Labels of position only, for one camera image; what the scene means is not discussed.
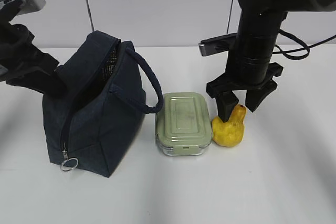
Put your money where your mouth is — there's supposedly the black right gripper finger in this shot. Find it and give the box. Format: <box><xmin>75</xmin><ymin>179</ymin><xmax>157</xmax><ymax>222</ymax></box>
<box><xmin>245</xmin><ymin>87</ymin><xmax>277</xmax><ymax>112</ymax></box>
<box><xmin>215</xmin><ymin>91</ymin><xmax>238</xmax><ymax>122</ymax></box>

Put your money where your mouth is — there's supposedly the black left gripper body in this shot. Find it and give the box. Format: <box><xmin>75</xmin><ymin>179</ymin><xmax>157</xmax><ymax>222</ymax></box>
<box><xmin>1</xmin><ymin>23</ymin><xmax>59</xmax><ymax>81</ymax></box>

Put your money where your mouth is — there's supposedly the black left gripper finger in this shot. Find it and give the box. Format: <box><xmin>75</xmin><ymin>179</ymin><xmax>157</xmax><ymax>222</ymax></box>
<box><xmin>6</xmin><ymin>71</ymin><xmax>67</xmax><ymax>97</ymax></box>

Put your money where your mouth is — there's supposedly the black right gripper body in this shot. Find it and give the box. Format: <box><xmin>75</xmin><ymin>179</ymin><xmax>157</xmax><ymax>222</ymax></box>
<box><xmin>206</xmin><ymin>62</ymin><xmax>284</xmax><ymax>98</ymax></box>

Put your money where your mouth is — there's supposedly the yellow pear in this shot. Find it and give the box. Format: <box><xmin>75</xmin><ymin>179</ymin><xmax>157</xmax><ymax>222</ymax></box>
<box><xmin>212</xmin><ymin>104</ymin><xmax>246</xmax><ymax>147</ymax></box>

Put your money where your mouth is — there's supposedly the green lidded glass food container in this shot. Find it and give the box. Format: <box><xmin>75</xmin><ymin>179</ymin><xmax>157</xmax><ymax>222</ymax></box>
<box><xmin>155</xmin><ymin>92</ymin><xmax>213</xmax><ymax>156</ymax></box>

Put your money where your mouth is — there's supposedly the dark blue zippered lunch bag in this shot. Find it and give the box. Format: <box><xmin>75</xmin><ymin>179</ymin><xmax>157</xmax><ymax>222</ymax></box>
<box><xmin>42</xmin><ymin>30</ymin><xmax>164</xmax><ymax>177</ymax></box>

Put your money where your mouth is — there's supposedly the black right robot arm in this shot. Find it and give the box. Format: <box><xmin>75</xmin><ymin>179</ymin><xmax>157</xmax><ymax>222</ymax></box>
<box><xmin>198</xmin><ymin>0</ymin><xmax>335</xmax><ymax>122</ymax></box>

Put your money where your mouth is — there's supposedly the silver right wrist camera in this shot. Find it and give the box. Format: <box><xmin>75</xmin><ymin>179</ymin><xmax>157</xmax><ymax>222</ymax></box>
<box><xmin>198</xmin><ymin>33</ymin><xmax>237</xmax><ymax>57</ymax></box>

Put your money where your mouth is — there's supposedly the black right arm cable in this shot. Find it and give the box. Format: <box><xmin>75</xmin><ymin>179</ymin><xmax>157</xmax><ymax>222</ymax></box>
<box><xmin>274</xmin><ymin>29</ymin><xmax>336</xmax><ymax>61</ymax></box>

